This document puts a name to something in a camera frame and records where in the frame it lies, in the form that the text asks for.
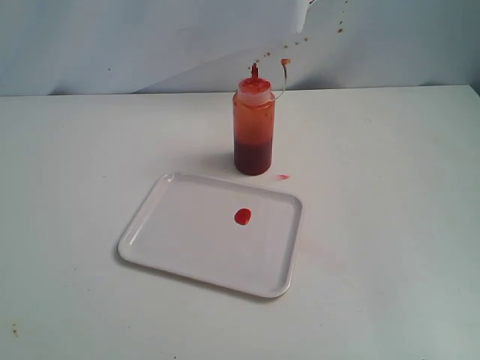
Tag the white rectangular plastic tray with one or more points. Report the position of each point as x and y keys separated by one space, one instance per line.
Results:
x=185 y=226

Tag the ketchup squeeze bottle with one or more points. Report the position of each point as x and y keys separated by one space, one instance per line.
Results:
x=253 y=107

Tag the red ketchup blob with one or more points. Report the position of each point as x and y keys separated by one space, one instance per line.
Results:
x=242 y=216

